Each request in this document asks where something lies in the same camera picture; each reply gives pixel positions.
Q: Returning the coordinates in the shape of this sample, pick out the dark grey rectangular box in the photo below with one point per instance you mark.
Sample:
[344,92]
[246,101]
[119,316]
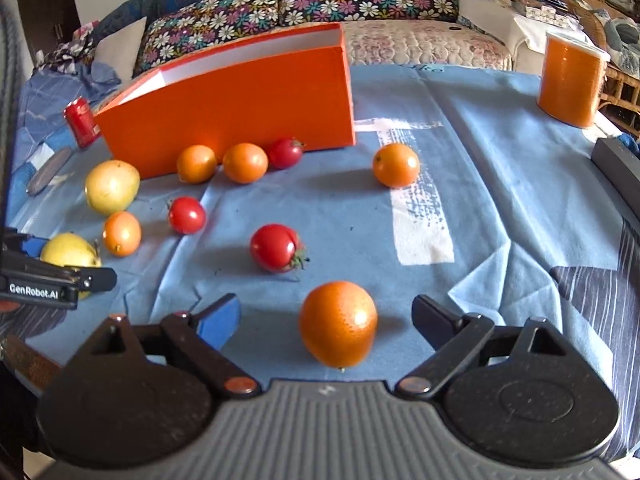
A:
[620,166]

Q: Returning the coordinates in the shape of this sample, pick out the orange cylindrical container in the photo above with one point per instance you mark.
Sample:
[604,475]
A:
[572,80]

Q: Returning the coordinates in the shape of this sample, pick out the light blue tablecloth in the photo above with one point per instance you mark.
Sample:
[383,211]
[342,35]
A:
[508,218]

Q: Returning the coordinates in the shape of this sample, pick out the yellow apple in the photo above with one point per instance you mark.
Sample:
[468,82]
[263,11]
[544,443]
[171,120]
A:
[111,187]

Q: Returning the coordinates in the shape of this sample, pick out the grey glasses case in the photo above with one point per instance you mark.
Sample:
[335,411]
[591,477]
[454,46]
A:
[48,170]

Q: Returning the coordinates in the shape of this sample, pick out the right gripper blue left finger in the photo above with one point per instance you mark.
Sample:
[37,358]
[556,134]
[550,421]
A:
[217,323]

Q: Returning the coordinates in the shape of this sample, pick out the white pillow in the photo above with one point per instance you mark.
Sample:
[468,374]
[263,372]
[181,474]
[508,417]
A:
[120,50]

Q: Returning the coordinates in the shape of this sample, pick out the blue plaid blanket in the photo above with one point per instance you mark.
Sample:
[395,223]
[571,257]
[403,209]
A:
[42,129]

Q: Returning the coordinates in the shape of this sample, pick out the orange cardboard box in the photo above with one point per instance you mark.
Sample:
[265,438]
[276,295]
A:
[291,82]

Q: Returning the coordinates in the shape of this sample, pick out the red soda can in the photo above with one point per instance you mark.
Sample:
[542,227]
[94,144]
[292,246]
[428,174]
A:
[79,117]

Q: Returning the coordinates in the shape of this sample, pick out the left floral cushion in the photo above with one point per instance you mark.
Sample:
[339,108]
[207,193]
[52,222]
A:
[200,25]

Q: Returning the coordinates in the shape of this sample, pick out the blue cloth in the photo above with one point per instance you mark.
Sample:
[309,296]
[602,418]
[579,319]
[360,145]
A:
[630,142]

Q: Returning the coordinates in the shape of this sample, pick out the quilted sofa bed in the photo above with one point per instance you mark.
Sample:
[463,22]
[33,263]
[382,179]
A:
[401,42]

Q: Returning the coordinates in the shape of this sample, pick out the small orange tangerine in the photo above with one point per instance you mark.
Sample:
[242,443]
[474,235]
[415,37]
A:
[396,165]
[337,323]
[245,163]
[196,164]
[122,234]

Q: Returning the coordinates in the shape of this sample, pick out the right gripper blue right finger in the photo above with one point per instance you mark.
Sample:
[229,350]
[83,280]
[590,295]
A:
[435,323]

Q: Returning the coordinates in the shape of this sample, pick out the wicker armchair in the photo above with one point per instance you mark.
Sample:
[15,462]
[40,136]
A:
[617,35]

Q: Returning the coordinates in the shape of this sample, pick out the red cherry tomato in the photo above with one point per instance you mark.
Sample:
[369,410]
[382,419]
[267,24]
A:
[186,215]
[284,153]
[277,248]

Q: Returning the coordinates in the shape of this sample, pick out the yellow green pear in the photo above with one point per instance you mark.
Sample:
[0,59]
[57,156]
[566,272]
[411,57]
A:
[69,249]

